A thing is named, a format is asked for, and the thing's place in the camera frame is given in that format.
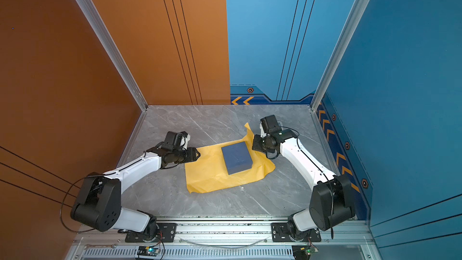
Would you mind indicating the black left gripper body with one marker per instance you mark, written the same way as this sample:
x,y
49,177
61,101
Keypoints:
x,y
180,156

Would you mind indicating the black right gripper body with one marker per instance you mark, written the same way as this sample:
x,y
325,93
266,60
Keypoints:
x,y
262,144

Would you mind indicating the yellow wrapping paper sheet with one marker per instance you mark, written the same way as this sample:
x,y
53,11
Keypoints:
x,y
209,173

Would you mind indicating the dark blue gift box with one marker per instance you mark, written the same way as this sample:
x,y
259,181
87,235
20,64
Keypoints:
x,y
237,158

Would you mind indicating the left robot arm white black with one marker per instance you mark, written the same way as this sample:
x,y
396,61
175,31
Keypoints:
x,y
99,201

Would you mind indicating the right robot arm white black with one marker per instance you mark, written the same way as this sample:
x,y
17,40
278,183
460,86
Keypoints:
x,y
332,199

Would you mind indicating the left green circuit board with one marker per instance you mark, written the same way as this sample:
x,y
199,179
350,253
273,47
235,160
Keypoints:
x,y
149,253

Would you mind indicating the green circuit board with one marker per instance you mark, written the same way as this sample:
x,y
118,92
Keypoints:
x,y
303,252
149,253

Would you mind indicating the right green circuit board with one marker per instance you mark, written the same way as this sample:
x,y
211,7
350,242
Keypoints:
x,y
303,252

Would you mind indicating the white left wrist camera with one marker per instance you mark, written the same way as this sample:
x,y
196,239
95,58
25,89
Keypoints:
x,y
176,140

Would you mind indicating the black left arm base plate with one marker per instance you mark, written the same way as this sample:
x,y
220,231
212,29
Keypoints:
x,y
154,233

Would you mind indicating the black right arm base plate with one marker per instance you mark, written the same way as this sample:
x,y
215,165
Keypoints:
x,y
287,232

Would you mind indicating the aluminium front rail frame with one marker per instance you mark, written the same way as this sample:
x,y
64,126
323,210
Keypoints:
x,y
229,238

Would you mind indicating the right aluminium corner post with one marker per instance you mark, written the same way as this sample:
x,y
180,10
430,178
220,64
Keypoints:
x,y
355,15

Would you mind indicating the aluminium corner post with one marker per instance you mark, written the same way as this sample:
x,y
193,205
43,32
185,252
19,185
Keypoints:
x,y
355,15
101,31

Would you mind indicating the left aluminium corner post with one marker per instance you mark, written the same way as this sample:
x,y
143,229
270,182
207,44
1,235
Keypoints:
x,y
101,31

